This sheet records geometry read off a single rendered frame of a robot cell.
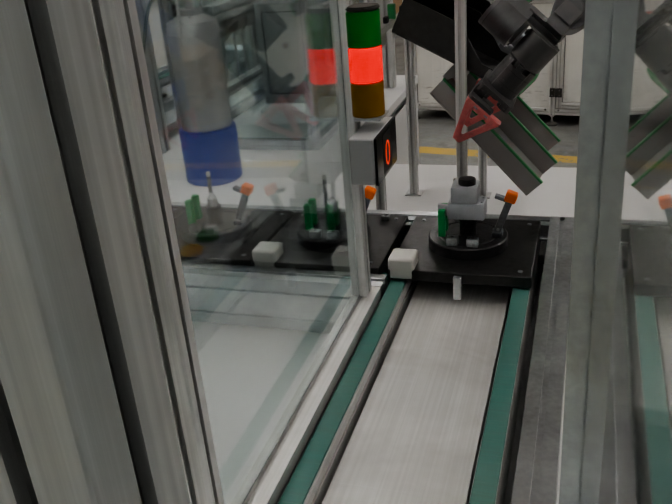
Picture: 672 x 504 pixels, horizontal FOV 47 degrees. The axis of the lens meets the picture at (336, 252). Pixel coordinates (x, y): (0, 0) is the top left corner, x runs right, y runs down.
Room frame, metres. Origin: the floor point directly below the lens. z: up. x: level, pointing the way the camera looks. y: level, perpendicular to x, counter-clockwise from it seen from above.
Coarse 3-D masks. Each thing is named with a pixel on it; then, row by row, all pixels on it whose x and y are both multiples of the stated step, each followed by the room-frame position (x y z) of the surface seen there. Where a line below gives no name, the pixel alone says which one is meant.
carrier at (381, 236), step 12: (372, 216) 1.44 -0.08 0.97; (396, 216) 1.43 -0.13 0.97; (372, 228) 1.38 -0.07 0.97; (384, 228) 1.38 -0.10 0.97; (396, 228) 1.37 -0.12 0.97; (372, 240) 1.33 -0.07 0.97; (384, 240) 1.32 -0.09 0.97; (396, 240) 1.33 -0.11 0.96; (372, 252) 1.27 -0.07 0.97; (384, 252) 1.27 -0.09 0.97; (372, 264) 1.23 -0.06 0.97; (384, 264) 1.24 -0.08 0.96
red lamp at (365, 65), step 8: (352, 48) 1.12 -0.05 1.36; (368, 48) 1.11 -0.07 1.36; (376, 48) 1.12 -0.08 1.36; (352, 56) 1.12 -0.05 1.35; (360, 56) 1.11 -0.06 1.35; (368, 56) 1.11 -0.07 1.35; (376, 56) 1.12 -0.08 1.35; (352, 64) 1.12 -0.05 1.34; (360, 64) 1.11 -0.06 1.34; (368, 64) 1.11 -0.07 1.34; (376, 64) 1.12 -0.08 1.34; (352, 72) 1.12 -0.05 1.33; (360, 72) 1.11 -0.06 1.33; (368, 72) 1.11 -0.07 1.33; (376, 72) 1.12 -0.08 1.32; (352, 80) 1.12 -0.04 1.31; (360, 80) 1.11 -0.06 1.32; (368, 80) 1.11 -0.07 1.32; (376, 80) 1.11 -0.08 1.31
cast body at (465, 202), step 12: (456, 180) 1.30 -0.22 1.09; (468, 180) 1.26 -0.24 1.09; (456, 192) 1.26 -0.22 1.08; (468, 192) 1.25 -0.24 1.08; (444, 204) 1.29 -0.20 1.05; (456, 204) 1.26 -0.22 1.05; (468, 204) 1.26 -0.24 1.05; (480, 204) 1.25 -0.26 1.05; (456, 216) 1.26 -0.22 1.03; (468, 216) 1.25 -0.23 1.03; (480, 216) 1.25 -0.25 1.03
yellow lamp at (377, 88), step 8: (352, 88) 1.12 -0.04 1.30; (360, 88) 1.11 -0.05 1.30; (368, 88) 1.11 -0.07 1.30; (376, 88) 1.11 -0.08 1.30; (352, 96) 1.12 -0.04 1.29; (360, 96) 1.11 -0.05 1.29; (368, 96) 1.11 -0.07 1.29; (376, 96) 1.11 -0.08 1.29; (352, 104) 1.13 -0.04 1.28; (360, 104) 1.11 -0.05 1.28; (368, 104) 1.11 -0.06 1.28; (376, 104) 1.11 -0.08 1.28; (384, 104) 1.13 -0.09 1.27; (352, 112) 1.13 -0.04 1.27; (360, 112) 1.11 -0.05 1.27; (368, 112) 1.11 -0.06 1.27; (376, 112) 1.11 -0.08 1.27; (384, 112) 1.13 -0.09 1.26
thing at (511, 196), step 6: (510, 192) 1.25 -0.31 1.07; (516, 192) 1.25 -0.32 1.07; (498, 198) 1.25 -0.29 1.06; (504, 198) 1.25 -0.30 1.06; (510, 198) 1.24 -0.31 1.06; (516, 198) 1.24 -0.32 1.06; (504, 204) 1.25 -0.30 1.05; (510, 204) 1.25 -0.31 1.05; (504, 210) 1.25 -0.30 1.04; (504, 216) 1.25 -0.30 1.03; (498, 222) 1.25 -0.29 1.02; (504, 222) 1.25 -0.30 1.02; (498, 228) 1.25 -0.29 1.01
